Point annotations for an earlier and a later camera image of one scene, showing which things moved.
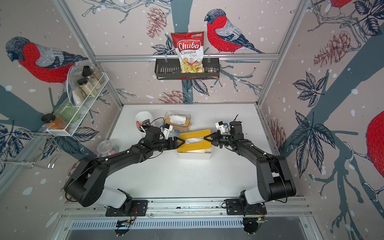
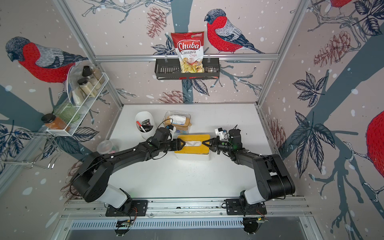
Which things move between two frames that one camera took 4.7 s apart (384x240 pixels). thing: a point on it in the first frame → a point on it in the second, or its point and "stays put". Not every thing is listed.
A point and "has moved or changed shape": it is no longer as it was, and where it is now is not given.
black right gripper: (214, 143) → (214, 142)
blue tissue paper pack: (179, 131) stays put
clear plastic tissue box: (180, 121) stays put
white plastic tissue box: (195, 155) stays put
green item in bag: (65, 112) stays put
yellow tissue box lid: (200, 144) has moved or changed shape
